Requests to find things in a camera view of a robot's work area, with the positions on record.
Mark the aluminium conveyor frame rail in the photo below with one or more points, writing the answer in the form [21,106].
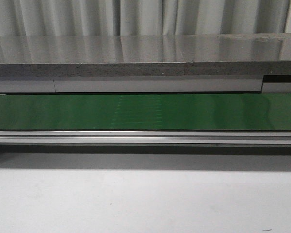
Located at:
[148,137]

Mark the white pleated curtain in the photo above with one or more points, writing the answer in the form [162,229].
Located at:
[143,17]

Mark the grey speckled stone counter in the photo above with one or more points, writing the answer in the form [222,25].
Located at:
[258,63]

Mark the green conveyor belt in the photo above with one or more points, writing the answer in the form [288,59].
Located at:
[185,112]

